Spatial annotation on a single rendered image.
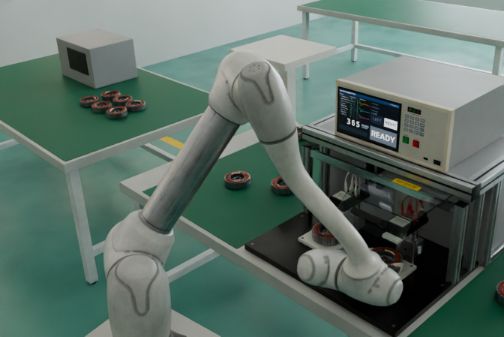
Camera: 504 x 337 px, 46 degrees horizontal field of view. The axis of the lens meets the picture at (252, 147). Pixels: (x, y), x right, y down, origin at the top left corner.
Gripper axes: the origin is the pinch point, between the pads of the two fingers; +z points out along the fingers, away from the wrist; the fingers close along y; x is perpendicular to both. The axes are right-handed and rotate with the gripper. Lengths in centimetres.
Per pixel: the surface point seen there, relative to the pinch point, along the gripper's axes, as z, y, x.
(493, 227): 22.4, 21.6, 19.4
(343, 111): -4, -29, 42
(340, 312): -19.4, 1.9, -15.3
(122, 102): 25, -202, 7
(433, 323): -5.6, 24.2, -8.9
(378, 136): -2.1, -14.2, 37.5
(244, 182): 9, -77, 0
